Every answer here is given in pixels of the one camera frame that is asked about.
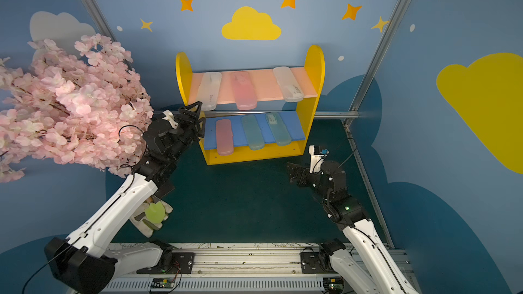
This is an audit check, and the green pencil case middle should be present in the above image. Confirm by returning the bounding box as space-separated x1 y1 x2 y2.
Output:
241 115 265 151

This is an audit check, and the aluminium frame post right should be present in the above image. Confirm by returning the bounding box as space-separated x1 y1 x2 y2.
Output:
349 0 412 117

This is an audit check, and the teal pencil case right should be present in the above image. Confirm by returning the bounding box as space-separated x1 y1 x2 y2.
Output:
266 112 292 146

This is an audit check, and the white pencil case with label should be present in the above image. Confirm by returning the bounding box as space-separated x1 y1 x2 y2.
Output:
272 67 305 103

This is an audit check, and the left green circuit board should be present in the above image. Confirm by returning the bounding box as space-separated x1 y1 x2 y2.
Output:
150 278 177 291

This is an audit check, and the aluminium floor rail right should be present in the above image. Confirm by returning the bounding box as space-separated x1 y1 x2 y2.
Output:
343 118 396 249

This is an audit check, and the pink cherry blossom tree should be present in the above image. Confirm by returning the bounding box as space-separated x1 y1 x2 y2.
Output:
1 34 153 183

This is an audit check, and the right green circuit board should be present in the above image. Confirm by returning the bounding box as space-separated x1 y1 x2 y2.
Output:
323 277 344 294

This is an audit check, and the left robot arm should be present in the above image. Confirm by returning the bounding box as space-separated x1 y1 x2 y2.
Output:
44 102 205 293

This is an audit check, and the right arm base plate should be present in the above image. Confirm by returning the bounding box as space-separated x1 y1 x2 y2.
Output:
300 250 334 274

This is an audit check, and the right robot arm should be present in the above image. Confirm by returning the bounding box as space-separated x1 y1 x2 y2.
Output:
189 121 415 293

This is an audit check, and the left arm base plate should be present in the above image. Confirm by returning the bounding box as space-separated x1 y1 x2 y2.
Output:
136 251 196 274

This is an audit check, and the frosted white pencil case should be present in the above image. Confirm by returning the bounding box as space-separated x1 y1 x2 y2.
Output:
197 72 222 111

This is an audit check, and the aluminium frame post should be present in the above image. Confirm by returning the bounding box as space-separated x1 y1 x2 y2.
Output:
60 0 117 42
349 0 412 117

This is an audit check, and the yellow wooden shelf unit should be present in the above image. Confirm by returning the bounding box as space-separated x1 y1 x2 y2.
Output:
175 45 326 166

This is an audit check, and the aluminium frame rail back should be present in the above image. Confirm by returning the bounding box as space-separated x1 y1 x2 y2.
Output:
203 110 360 120

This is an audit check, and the aluminium frame post left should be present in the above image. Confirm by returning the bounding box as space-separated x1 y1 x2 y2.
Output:
60 0 117 42

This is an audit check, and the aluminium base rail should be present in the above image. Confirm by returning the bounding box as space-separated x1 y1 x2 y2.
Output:
65 241 422 294

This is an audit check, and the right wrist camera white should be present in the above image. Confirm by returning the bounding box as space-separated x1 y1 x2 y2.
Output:
309 145 330 174

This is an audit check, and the green circuit board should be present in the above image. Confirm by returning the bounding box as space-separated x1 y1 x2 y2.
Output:
323 277 344 294
150 278 177 291

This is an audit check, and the pink pencil case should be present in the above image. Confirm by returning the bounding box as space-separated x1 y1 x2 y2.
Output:
216 119 234 156
231 72 257 110

